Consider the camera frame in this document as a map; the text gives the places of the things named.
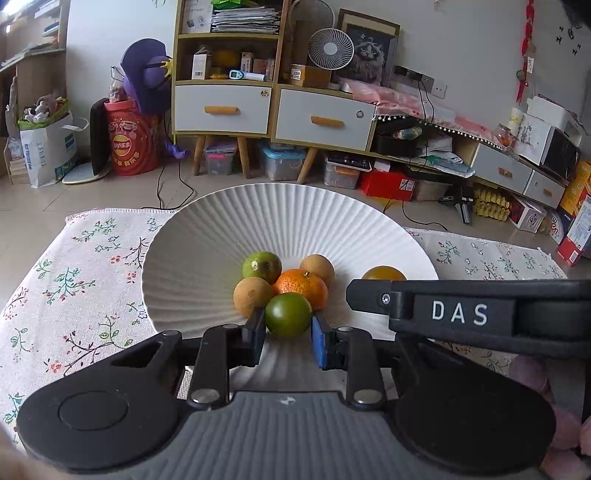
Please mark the microwave oven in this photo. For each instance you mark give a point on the microwave oven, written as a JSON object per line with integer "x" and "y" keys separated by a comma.
{"x": 561, "y": 154}

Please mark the light green lime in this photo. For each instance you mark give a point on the light green lime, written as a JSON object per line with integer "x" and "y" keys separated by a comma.
{"x": 262, "y": 266}

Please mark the white printed box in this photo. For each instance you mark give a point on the white printed box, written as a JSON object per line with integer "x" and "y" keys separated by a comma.
{"x": 528, "y": 214}

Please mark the clear box blue lid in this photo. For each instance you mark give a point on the clear box blue lid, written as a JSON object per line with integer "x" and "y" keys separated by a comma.
{"x": 282, "y": 161}

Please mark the black upright device white base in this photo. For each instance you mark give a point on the black upright device white base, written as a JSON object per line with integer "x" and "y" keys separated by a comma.
{"x": 99, "y": 138}

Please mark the clear box pink contents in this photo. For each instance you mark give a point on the clear box pink contents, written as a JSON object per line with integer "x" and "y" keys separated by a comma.
{"x": 220, "y": 159}

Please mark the black handheld device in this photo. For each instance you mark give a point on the black handheld device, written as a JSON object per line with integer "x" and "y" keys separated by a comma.
{"x": 464, "y": 205}

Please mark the white ribbed plate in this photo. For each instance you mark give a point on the white ribbed plate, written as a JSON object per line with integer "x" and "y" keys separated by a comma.
{"x": 207, "y": 230}

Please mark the small tangerine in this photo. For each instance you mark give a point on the small tangerine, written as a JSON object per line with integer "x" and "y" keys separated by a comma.
{"x": 300, "y": 286}

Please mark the low wooden cabinet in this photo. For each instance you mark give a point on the low wooden cabinet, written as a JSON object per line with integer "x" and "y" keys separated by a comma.
{"x": 461, "y": 152}

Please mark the floral tablecloth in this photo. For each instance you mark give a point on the floral tablecloth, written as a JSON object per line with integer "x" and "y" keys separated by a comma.
{"x": 69, "y": 286}

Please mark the clear box black lid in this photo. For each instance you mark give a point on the clear box black lid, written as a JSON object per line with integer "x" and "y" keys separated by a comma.
{"x": 344, "y": 170}

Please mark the red box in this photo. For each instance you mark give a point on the red box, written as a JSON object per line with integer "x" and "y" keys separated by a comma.
{"x": 387, "y": 184}

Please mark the yellow cherry tomato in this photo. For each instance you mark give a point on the yellow cherry tomato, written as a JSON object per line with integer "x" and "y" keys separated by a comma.
{"x": 383, "y": 273}

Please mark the wall outlet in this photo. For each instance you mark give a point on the wall outlet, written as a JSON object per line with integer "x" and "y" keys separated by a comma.
{"x": 439, "y": 87}

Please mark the grey plush toy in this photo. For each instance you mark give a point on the grey plush toy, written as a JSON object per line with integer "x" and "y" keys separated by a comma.
{"x": 41, "y": 108}

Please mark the small white box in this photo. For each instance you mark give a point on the small white box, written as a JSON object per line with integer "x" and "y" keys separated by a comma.
{"x": 199, "y": 64}

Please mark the purple plush toy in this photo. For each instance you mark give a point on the purple plush toy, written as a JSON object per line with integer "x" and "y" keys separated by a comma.
{"x": 145, "y": 76}

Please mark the white picture box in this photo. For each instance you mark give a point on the white picture box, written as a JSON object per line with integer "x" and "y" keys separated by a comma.
{"x": 196, "y": 16}

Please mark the dark green lime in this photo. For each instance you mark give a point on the dark green lime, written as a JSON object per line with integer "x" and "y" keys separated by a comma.
{"x": 288, "y": 314}

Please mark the yellow bottle pack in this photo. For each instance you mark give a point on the yellow bottle pack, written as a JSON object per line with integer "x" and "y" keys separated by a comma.
{"x": 491, "y": 203}

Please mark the wall power strip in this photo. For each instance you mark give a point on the wall power strip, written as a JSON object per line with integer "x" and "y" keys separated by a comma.
{"x": 413, "y": 76}

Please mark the white infrared thermometer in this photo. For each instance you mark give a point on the white infrared thermometer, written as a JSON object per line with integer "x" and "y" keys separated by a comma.
{"x": 244, "y": 74}

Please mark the wooden bookshelf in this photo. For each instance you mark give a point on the wooden bookshelf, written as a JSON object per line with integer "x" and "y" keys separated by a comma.
{"x": 41, "y": 69}

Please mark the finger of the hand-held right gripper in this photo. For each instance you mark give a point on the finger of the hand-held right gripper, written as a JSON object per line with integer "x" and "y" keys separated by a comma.
{"x": 369, "y": 295}

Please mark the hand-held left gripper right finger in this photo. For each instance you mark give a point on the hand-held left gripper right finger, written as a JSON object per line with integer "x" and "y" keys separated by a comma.
{"x": 318, "y": 344}

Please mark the black bag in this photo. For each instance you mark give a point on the black bag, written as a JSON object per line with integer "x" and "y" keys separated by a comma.
{"x": 397, "y": 143}

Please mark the red hanging ornament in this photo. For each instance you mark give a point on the red hanging ornament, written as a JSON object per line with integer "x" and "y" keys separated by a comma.
{"x": 529, "y": 27}

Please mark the white paper bag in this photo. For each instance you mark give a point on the white paper bag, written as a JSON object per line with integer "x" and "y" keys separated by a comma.
{"x": 48, "y": 152}

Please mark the stack of papers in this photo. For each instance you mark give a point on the stack of papers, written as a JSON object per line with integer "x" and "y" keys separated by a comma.
{"x": 244, "y": 18}

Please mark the red printed drum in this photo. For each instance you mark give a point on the red printed drum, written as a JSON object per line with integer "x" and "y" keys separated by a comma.
{"x": 131, "y": 138}

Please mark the longan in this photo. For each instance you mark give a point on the longan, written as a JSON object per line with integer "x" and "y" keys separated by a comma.
{"x": 251, "y": 297}
{"x": 318, "y": 266}

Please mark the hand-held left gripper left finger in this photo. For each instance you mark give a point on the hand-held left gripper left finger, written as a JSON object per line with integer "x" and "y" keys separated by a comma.
{"x": 255, "y": 339}

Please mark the yellow red carton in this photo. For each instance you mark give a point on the yellow red carton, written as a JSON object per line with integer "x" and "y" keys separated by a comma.
{"x": 577, "y": 207}

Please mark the framed cat picture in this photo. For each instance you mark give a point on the framed cat picture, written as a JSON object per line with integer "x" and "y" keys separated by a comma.
{"x": 369, "y": 50}

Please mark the white desk fan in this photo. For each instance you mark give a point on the white desk fan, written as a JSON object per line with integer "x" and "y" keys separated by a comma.
{"x": 330, "y": 48}

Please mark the pink fleece cloth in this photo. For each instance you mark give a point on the pink fleece cloth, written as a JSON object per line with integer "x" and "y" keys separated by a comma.
{"x": 568, "y": 429}

